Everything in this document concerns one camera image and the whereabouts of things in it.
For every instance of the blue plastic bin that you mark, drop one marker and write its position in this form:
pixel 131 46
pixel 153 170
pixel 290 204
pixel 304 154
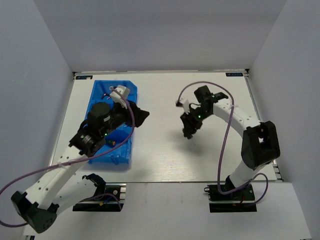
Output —
pixel 121 155

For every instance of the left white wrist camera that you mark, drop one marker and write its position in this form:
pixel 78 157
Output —
pixel 119 95

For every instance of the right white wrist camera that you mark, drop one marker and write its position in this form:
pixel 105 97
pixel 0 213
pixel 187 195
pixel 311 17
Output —
pixel 183 104

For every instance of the blue corner label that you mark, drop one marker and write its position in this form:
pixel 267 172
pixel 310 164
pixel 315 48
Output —
pixel 83 77
pixel 234 74

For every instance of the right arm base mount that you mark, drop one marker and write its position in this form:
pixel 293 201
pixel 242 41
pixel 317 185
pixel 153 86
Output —
pixel 241 201

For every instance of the right blue corner label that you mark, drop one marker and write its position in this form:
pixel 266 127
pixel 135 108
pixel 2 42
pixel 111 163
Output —
pixel 234 74

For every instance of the green orange stubby screwdriver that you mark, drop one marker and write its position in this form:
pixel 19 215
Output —
pixel 111 143

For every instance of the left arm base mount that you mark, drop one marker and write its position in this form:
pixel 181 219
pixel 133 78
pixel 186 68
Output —
pixel 110 200

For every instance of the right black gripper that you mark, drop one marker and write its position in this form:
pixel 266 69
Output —
pixel 190 127

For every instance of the left blue corner label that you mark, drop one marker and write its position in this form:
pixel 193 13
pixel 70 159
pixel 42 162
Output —
pixel 83 77

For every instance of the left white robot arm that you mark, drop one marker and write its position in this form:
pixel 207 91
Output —
pixel 41 203

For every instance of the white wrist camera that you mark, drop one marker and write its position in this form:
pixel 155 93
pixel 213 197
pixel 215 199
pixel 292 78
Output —
pixel 183 104
pixel 119 95

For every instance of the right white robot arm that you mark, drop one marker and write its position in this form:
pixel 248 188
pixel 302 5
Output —
pixel 260 144

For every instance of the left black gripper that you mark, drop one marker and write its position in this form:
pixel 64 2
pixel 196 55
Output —
pixel 140 115

